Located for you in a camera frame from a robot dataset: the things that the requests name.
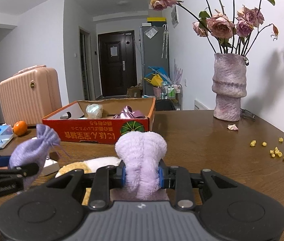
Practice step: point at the purple satin scrunchie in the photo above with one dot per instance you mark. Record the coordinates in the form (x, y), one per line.
(128, 113)

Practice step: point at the red cardboard pumpkin box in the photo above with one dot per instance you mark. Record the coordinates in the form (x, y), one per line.
(72, 124)

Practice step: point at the grey refrigerator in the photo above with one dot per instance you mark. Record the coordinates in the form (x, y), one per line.
(154, 47)

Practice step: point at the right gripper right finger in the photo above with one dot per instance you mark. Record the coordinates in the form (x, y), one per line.
(178, 179)

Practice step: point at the dark entrance door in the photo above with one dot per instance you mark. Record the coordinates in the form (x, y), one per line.
(117, 62)

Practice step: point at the white wedge sponge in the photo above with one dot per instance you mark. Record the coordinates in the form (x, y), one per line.
(50, 166)

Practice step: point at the lilac fluffy towel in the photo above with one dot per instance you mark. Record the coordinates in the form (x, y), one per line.
(141, 153)

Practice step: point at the cardboard box on floor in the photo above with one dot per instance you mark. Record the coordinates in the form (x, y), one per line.
(134, 92)

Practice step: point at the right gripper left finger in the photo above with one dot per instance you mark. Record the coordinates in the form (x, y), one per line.
(102, 182)

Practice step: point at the wire cart with bottles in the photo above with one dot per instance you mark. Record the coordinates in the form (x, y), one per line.
(174, 93)

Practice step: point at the yellow bag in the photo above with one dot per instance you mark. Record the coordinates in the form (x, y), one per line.
(155, 81)

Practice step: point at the yellow white plush toy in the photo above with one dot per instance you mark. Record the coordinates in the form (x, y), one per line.
(74, 177)

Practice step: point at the pink textured vase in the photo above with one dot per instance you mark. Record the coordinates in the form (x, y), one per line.
(229, 84)

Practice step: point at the black chair back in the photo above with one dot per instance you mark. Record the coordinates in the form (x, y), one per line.
(164, 105)

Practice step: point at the orange fruit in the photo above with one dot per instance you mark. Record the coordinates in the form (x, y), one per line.
(20, 128)

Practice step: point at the pink ribbed suitcase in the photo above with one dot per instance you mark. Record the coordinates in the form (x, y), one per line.
(30, 95)

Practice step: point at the purple fabric pouch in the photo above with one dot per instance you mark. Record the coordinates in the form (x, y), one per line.
(34, 151)

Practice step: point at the crinkled clear plastic bag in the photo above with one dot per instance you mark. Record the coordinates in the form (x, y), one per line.
(94, 111)

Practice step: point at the fallen rose petal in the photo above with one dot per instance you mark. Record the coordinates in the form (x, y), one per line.
(232, 127)

